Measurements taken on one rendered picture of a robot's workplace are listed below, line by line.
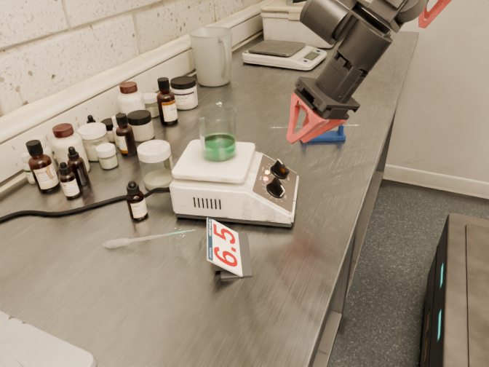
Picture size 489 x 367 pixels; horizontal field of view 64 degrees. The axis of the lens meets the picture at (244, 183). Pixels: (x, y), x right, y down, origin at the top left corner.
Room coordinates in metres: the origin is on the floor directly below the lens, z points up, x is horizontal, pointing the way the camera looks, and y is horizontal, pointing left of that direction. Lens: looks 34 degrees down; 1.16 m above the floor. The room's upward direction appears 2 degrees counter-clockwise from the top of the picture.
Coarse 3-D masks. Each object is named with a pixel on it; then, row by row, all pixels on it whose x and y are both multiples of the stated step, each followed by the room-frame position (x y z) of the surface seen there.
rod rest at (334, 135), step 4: (340, 128) 0.78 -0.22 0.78; (328, 132) 0.80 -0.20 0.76; (332, 132) 0.80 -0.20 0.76; (336, 132) 0.80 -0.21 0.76; (340, 132) 0.78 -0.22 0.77; (320, 136) 0.78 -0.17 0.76; (324, 136) 0.78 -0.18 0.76; (328, 136) 0.78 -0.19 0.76; (332, 136) 0.78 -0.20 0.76; (336, 136) 0.78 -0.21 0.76; (340, 136) 0.78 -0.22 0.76; (344, 136) 0.77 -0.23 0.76; (312, 140) 0.77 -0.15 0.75; (316, 140) 0.77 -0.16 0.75; (320, 140) 0.77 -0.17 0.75; (324, 140) 0.77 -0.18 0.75; (328, 140) 0.77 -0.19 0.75; (332, 140) 0.77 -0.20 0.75; (336, 140) 0.77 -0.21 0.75; (340, 140) 0.77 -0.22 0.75; (344, 140) 0.77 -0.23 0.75
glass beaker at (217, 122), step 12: (204, 108) 0.59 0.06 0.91; (216, 108) 0.60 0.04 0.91; (228, 108) 0.59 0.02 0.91; (204, 120) 0.55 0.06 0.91; (216, 120) 0.54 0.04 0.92; (228, 120) 0.55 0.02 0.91; (204, 132) 0.55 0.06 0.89; (216, 132) 0.54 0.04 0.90; (228, 132) 0.55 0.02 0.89; (204, 144) 0.55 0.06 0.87; (216, 144) 0.54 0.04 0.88; (228, 144) 0.55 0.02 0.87; (204, 156) 0.55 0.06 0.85; (216, 156) 0.54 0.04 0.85; (228, 156) 0.55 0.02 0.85
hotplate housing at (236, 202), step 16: (256, 160) 0.59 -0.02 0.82; (176, 192) 0.51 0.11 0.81; (192, 192) 0.51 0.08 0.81; (208, 192) 0.50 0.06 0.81; (224, 192) 0.50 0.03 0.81; (240, 192) 0.49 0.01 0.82; (176, 208) 0.51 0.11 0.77; (192, 208) 0.51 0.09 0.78; (208, 208) 0.50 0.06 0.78; (224, 208) 0.50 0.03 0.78; (240, 208) 0.49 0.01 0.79; (256, 208) 0.49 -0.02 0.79; (272, 208) 0.48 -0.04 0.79; (272, 224) 0.49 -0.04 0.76; (288, 224) 0.48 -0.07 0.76
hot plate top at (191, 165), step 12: (192, 144) 0.62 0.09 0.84; (240, 144) 0.61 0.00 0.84; (252, 144) 0.61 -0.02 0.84; (192, 156) 0.57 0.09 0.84; (240, 156) 0.57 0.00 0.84; (252, 156) 0.57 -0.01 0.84; (180, 168) 0.54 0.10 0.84; (192, 168) 0.53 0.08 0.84; (204, 168) 0.53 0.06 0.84; (216, 168) 0.53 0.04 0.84; (228, 168) 0.53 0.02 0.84; (240, 168) 0.53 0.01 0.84; (204, 180) 0.51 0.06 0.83; (216, 180) 0.51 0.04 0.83; (228, 180) 0.50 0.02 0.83; (240, 180) 0.50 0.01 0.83
